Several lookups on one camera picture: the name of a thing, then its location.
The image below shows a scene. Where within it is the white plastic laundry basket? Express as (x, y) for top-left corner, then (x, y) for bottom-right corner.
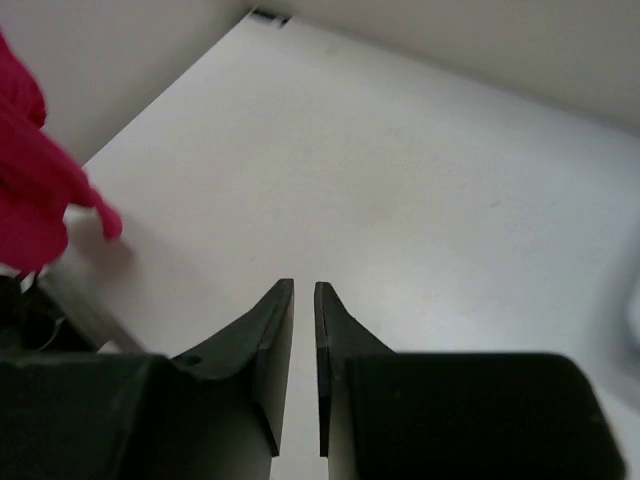
(624, 290), (640, 350)

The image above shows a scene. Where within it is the crimson red t-shirt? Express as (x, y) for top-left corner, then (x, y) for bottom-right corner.
(1, 39), (123, 273)

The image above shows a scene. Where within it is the aluminium table edge rail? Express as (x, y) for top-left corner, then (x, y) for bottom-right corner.
(37, 264), (145, 354)

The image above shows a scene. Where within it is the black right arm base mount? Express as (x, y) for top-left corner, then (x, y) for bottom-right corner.
(1, 275), (97, 354)

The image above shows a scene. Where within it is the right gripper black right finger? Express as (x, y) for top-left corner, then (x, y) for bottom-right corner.
(314, 282), (625, 479)

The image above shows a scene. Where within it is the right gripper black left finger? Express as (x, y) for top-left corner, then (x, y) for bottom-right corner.
(1, 279), (294, 479)

